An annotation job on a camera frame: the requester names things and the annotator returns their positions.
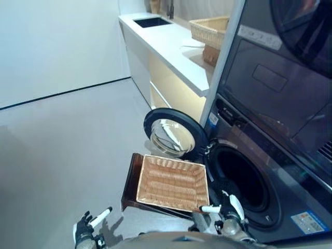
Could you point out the rectangular wicker laundry basket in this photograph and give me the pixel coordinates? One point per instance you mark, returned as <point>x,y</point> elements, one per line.
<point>173,184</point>

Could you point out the dark sink faucet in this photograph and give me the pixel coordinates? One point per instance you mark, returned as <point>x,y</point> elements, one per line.
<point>170,9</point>

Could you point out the wide wicker basket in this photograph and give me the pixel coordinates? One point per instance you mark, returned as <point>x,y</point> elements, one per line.
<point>207,28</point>

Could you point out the white counter cabinet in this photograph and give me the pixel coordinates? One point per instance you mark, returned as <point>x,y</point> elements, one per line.
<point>160,46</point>

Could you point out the silver robot right leg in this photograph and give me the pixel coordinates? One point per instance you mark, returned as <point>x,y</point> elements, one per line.
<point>201,223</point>

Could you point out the black white robot left hand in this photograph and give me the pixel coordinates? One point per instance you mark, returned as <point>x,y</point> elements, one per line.
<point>83,229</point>

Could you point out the small tan container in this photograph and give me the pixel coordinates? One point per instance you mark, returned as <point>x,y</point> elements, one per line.
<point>155,5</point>

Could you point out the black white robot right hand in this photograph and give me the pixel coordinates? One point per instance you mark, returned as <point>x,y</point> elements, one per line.
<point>234,207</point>

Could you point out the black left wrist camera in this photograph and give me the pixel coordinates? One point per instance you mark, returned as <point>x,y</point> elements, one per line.
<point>99,241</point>

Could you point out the brown acrylic stand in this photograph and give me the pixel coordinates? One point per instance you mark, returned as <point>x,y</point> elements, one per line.
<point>132,181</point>

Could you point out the blue white label sticker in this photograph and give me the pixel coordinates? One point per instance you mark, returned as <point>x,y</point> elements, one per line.
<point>213,119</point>
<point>308,223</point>

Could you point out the grey robot torso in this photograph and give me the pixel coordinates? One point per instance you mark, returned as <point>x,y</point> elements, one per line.
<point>181,242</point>

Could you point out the round glass washer door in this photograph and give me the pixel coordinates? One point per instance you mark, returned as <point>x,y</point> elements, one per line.
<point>171,135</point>

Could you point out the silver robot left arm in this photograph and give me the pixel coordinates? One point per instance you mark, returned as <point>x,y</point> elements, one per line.
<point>85,245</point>

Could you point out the grey front-load washing machine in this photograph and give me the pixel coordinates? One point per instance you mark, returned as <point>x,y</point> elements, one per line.
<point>285,194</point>

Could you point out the grey dryer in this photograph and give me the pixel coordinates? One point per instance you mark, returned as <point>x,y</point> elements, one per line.
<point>272,77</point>

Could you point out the black sink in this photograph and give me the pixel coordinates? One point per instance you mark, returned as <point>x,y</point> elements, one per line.
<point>153,22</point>

